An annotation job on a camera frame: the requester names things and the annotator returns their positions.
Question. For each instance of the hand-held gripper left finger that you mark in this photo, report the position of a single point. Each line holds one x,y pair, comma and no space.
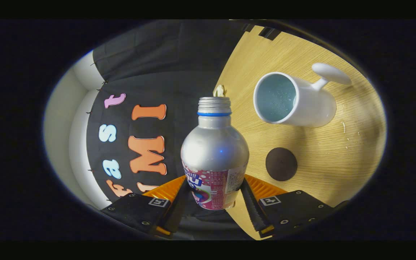
177,213

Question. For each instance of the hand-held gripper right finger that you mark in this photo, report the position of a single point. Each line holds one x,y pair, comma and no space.
253,211

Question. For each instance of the dark brown round coaster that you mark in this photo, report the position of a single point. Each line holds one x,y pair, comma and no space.
281,164

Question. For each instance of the silver juice bottle pink label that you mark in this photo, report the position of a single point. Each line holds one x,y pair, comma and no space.
213,151

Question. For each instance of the white cup blue inside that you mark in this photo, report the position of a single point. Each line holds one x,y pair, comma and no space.
312,104

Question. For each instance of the wooden table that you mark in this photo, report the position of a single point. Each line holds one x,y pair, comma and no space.
330,155

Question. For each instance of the small white snack dish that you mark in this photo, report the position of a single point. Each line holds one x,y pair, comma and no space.
220,91

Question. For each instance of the black backdrop cloth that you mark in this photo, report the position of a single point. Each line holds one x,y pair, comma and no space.
179,72

